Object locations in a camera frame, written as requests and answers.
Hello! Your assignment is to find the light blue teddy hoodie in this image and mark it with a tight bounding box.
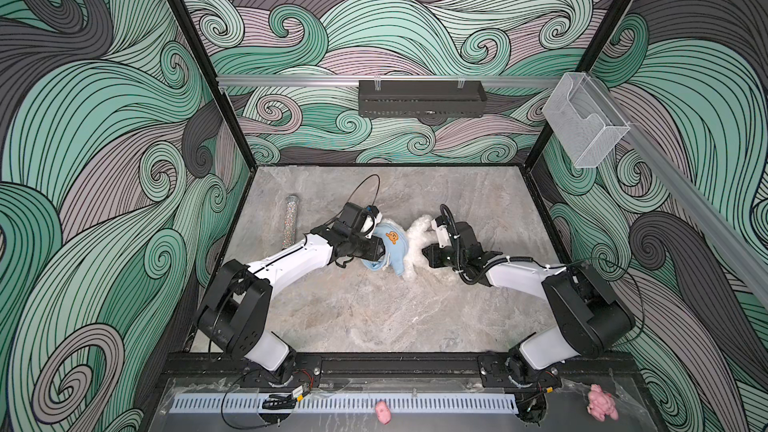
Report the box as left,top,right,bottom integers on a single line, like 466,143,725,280
362,219,409,277

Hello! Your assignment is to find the white teddy bear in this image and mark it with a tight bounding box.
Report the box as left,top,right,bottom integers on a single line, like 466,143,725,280
382,215,452,281

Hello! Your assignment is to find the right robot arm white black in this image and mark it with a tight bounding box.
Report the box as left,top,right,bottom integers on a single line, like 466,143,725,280
422,216,636,387

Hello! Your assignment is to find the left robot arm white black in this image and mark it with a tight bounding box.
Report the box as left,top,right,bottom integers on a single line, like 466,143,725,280
195,202,386,382

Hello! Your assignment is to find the clear tube with beads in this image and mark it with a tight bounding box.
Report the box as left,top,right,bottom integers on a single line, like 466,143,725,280
282,194,300,249

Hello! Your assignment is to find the small pink toy piece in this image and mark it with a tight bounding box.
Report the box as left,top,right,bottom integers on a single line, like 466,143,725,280
374,401,392,425

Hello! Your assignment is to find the pink plush toy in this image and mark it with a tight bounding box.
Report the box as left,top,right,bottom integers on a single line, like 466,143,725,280
587,384,619,422

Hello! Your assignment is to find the black wall-mounted tray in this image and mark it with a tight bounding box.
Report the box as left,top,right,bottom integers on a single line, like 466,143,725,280
358,81,488,119

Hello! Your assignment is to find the white slotted cable duct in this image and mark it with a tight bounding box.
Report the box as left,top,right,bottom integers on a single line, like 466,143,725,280
169,393,518,414

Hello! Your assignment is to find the clear acrylic wall holder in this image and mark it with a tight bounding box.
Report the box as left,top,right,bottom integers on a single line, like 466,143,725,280
543,72,630,169

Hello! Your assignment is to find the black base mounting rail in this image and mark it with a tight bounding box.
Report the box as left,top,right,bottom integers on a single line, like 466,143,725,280
159,352,639,389

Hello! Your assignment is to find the aluminium rail back wall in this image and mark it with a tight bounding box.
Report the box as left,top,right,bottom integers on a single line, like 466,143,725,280
216,74,560,88

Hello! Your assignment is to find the aluminium rail wall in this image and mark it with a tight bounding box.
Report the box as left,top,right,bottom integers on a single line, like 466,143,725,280
593,78,767,304
216,74,560,88

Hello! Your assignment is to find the aluminium rail right wall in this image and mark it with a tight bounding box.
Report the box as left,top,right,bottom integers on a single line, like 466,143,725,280
593,78,767,304

